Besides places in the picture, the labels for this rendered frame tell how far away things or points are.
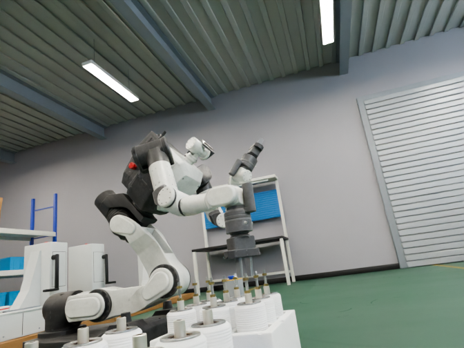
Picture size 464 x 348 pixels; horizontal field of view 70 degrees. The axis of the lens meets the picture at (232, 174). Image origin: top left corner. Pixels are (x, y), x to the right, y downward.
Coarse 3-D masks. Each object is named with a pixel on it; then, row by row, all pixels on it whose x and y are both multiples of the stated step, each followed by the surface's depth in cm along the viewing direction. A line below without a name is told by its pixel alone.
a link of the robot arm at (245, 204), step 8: (248, 184) 108; (240, 192) 108; (248, 192) 107; (240, 200) 107; (248, 200) 106; (232, 208) 107; (240, 208) 107; (248, 208) 106; (224, 216) 108; (232, 216) 105; (240, 216) 105; (248, 216) 106
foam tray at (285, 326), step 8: (288, 312) 121; (280, 320) 106; (288, 320) 112; (232, 328) 107; (272, 328) 96; (280, 328) 101; (288, 328) 110; (296, 328) 122; (160, 336) 107; (232, 336) 94; (240, 336) 93; (248, 336) 92; (256, 336) 92; (264, 336) 91; (272, 336) 90; (280, 336) 99; (288, 336) 107; (296, 336) 119; (152, 344) 101; (240, 344) 92; (248, 344) 92; (256, 344) 91; (264, 344) 90; (272, 344) 90; (280, 344) 97; (288, 344) 105; (296, 344) 116
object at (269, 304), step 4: (264, 300) 108; (268, 300) 109; (272, 300) 110; (268, 304) 108; (272, 304) 109; (268, 308) 108; (272, 308) 109; (268, 312) 107; (272, 312) 108; (268, 316) 107; (272, 316) 108; (268, 320) 106; (272, 320) 107
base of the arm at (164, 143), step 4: (164, 140) 136; (164, 144) 136; (132, 148) 136; (164, 148) 136; (168, 148) 136; (132, 152) 136; (164, 152) 136; (168, 152) 137; (136, 156) 134; (168, 156) 138; (172, 156) 141; (136, 160) 135; (172, 160) 139; (136, 164) 137; (140, 164) 136; (172, 164) 141; (140, 168) 137; (144, 168) 139; (144, 172) 139; (148, 172) 140
